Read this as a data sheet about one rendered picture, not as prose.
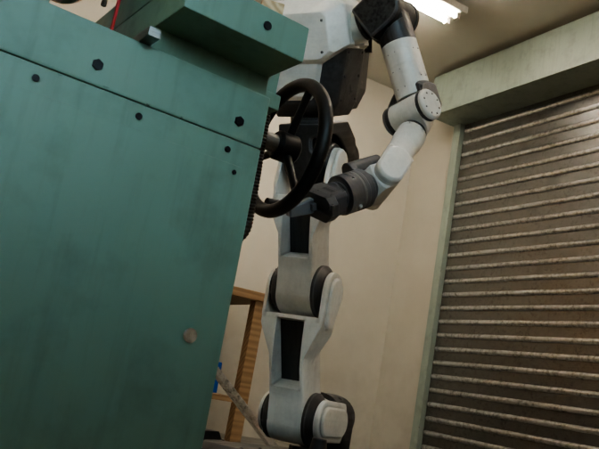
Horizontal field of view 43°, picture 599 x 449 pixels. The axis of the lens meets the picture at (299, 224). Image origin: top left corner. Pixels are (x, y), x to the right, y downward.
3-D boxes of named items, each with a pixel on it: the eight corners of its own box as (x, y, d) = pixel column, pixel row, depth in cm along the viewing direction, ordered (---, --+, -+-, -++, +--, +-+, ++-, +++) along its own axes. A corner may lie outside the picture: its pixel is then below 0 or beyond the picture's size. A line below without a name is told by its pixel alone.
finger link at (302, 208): (288, 204, 152) (311, 197, 155) (288, 219, 153) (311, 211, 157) (292, 207, 151) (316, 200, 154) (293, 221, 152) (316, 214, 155)
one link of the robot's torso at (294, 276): (285, 309, 217) (297, 149, 217) (341, 317, 210) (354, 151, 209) (260, 314, 204) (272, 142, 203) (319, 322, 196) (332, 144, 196)
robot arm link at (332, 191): (332, 236, 153) (373, 221, 160) (332, 191, 150) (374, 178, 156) (292, 217, 162) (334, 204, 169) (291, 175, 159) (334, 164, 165)
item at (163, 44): (265, 100, 124) (269, 77, 124) (149, 50, 112) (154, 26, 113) (161, 140, 156) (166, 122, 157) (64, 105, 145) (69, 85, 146)
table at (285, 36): (351, 85, 121) (356, 51, 123) (184, 5, 105) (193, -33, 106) (183, 145, 171) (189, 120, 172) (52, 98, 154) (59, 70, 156)
